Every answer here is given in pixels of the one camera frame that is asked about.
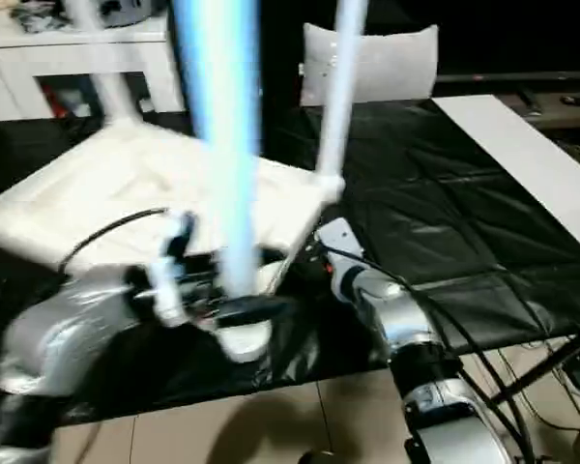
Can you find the white plastic table leg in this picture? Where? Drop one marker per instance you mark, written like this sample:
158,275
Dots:
222,145
340,96
111,87
0,222

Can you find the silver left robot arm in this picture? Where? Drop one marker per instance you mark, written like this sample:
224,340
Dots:
67,328

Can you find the black mat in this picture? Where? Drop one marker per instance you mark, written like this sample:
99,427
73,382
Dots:
440,193

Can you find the black cabinet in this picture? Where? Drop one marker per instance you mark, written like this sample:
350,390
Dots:
290,72

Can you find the grey cushion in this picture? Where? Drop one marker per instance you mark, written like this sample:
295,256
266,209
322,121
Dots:
396,63

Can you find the white flat board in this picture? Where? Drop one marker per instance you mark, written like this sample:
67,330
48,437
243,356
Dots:
522,154

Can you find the black pole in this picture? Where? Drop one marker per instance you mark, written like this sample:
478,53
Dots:
541,374

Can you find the white cabinet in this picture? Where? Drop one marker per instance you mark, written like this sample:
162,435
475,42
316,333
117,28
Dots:
29,63

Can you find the dark bag on cabinet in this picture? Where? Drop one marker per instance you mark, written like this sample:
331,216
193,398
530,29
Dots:
125,12

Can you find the dark clutter pile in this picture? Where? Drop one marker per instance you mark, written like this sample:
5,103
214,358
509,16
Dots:
36,21

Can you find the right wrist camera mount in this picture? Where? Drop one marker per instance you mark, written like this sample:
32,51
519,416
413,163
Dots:
343,237

